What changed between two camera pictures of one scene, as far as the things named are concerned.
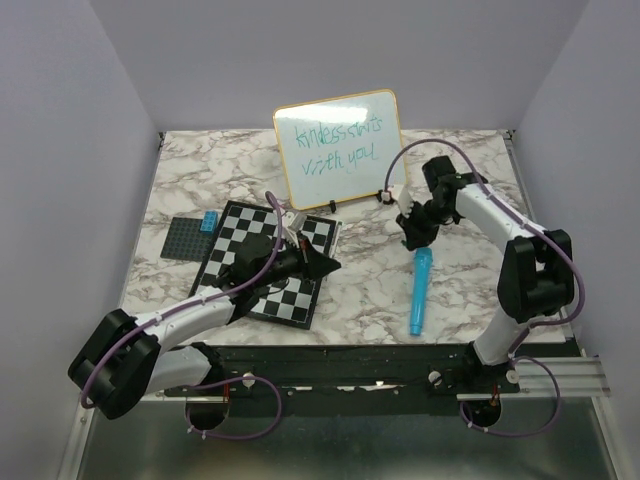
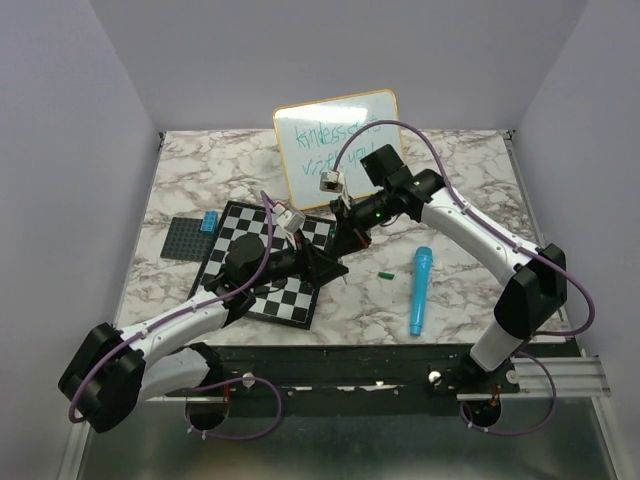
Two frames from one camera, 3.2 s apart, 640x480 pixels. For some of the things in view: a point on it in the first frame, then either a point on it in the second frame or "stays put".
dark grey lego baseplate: (186, 240) stays put
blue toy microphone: (422, 263) stays put
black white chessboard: (295, 303) stays put
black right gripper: (416, 235) -> (349, 234)
